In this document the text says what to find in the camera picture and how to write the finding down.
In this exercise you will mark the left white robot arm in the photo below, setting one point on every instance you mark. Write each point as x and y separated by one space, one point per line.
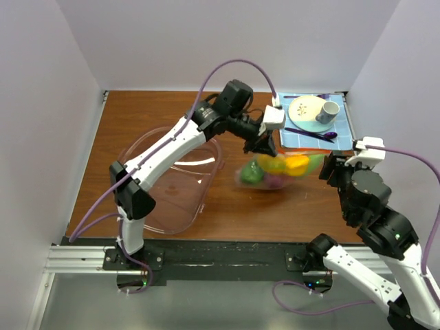
214 115

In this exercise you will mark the clear plastic bowl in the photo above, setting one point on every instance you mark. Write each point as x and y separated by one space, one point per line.
177 197

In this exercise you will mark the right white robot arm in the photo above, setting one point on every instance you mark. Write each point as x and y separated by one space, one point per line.
412 301

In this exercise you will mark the green fake pepper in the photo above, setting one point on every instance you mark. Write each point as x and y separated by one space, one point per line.
251 173

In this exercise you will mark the cream floral plate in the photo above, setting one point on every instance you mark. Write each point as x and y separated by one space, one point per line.
302 112

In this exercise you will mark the clear zip top bag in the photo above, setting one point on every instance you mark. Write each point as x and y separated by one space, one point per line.
285 153

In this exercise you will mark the blue checkered cloth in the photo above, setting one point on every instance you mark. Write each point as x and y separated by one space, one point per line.
341 125

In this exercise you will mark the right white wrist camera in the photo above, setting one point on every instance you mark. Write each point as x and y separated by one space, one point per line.
368 151

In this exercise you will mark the purple fake onion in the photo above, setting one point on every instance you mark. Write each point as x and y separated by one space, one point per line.
272 181

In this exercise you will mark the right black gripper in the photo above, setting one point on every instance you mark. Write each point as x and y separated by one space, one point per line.
335 161

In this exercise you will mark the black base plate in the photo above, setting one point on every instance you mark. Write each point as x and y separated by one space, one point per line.
191 260

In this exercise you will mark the purple spoon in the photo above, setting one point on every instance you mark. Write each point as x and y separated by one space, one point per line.
329 136

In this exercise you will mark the grey white mug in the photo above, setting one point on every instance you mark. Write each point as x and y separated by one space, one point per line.
328 112

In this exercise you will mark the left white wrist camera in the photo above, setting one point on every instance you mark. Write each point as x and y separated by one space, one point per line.
273 119

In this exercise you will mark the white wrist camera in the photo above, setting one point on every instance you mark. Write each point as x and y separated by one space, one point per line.
368 151
273 119

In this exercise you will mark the orange fake fruit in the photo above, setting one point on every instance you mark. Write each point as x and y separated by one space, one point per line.
296 165

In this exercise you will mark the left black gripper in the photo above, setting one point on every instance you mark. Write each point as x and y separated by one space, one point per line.
262 144

